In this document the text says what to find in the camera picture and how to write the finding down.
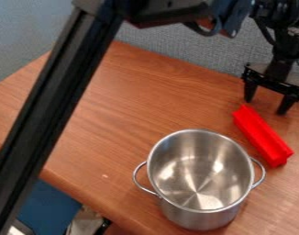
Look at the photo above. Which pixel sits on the metal pot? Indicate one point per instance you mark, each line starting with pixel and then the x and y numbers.
pixel 202 175

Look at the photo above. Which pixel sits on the white object at corner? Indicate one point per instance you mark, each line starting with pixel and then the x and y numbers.
pixel 14 231

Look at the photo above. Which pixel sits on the grey table leg bracket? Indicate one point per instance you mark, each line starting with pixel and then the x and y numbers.
pixel 87 223

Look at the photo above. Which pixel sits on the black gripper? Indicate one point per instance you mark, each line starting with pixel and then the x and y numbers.
pixel 277 77

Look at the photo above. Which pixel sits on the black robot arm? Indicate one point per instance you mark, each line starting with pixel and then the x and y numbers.
pixel 77 56

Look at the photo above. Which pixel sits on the red block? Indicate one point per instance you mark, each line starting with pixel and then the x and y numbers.
pixel 270 145

